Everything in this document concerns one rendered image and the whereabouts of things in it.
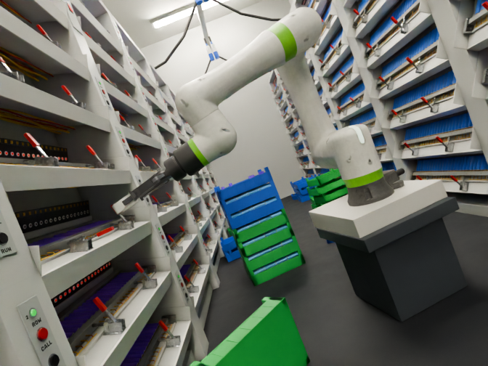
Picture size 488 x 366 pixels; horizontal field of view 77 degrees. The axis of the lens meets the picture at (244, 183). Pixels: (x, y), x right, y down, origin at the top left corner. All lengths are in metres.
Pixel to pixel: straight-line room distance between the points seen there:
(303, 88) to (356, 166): 0.36
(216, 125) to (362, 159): 0.46
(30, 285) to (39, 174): 0.23
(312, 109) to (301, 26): 0.29
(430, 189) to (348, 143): 0.27
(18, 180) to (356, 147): 0.86
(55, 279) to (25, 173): 0.20
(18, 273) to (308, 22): 0.94
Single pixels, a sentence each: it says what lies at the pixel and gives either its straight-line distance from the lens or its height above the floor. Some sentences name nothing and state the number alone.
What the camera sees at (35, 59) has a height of 1.13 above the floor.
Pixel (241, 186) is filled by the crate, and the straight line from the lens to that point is 1.61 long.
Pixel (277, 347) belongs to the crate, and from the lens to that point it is 0.92.
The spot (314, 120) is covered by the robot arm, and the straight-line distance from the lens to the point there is 1.17.
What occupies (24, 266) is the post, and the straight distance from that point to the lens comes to 0.59.
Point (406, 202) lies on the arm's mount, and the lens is 1.01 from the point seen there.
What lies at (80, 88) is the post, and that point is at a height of 1.06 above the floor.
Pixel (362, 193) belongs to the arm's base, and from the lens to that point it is 1.04.
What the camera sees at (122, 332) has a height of 0.35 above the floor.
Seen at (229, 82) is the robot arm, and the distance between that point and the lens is 0.94.
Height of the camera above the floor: 0.57
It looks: 2 degrees down
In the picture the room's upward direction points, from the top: 22 degrees counter-clockwise
